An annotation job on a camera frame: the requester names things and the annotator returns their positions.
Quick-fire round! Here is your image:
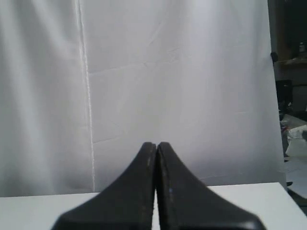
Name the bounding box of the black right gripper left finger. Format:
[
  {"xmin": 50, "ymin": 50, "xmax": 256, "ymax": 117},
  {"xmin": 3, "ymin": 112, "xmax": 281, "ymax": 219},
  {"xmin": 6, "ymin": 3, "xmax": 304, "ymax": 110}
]
[{"xmin": 53, "ymin": 142, "xmax": 156, "ymax": 230}]

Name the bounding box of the white backdrop curtain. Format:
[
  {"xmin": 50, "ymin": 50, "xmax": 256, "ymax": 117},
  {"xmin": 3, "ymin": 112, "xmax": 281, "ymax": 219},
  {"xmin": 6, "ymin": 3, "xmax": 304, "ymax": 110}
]
[{"xmin": 0, "ymin": 0, "xmax": 285, "ymax": 197}]

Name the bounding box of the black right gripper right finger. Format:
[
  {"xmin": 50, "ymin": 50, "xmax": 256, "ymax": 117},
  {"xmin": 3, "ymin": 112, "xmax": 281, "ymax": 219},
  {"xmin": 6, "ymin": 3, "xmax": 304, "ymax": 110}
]
[{"xmin": 156, "ymin": 142, "xmax": 264, "ymax": 230}]

